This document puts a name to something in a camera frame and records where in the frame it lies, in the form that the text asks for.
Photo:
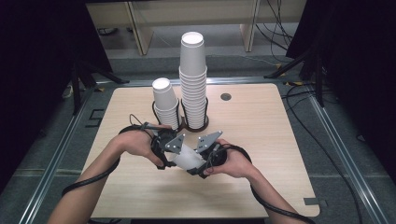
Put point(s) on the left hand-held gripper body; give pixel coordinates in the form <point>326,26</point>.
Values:
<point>166,143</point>

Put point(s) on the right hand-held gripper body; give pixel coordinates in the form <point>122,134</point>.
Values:
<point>208,141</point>

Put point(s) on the single white paper cup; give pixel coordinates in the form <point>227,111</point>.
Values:
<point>190,158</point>

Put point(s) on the black double cup holder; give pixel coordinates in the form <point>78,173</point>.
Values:
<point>204,124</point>

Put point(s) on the tall stack of paper cups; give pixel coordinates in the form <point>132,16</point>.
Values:
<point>193,81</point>

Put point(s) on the person's left hand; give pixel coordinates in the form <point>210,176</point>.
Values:
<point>137,143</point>

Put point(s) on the person's right hand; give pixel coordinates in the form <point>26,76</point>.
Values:
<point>236,165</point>

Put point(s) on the short stack of paper cups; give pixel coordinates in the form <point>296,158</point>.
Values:
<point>163,96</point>

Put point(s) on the dark round table grommet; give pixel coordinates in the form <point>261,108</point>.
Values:
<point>225,96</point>

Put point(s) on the black tripod stand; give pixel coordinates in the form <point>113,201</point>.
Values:
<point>76,90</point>
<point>319,84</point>

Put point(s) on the beige wooden desk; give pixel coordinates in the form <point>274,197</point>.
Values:
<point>193,12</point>

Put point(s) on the metal floor rail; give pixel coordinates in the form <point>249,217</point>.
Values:
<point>53,161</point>
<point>342,155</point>

